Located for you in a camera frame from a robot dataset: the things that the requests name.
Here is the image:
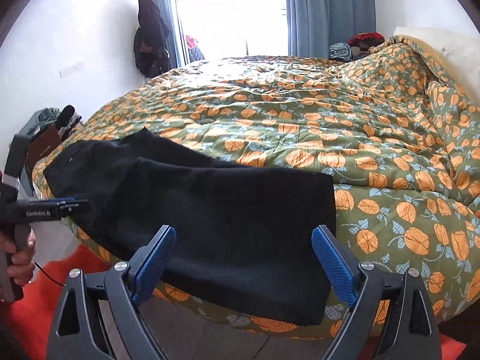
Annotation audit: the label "person's left hand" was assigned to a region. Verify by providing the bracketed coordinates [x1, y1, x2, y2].
[0, 230, 36, 287]

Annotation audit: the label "blue grey curtain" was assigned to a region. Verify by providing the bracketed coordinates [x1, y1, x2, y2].
[152, 0, 376, 68]

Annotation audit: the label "green orange patterned bedspread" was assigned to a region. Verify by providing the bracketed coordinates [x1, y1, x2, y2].
[31, 34, 480, 340]

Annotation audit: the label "red dark clothes pile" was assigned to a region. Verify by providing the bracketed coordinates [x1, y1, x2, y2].
[329, 33, 385, 63]

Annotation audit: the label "grey clothes pile on nightstand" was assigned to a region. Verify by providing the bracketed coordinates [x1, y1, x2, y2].
[19, 105, 82, 141]

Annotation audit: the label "black pants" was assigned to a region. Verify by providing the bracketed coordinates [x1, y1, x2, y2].
[44, 129, 336, 326]

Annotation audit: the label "white wall switch plate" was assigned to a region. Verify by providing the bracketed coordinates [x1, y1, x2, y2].
[58, 61, 84, 78]

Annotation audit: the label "dark clothes hanging on wall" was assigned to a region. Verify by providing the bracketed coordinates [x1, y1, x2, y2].
[133, 0, 176, 78]

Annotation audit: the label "brown wooden nightstand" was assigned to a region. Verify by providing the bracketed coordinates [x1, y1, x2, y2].
[26, 124, 62, 172]

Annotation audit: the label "red fuzzy rug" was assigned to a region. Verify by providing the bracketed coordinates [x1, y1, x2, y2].
[6, 243, 468, 360]

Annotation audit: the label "cream pillow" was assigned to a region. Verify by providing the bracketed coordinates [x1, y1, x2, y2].
[393, 26, 480, 106]

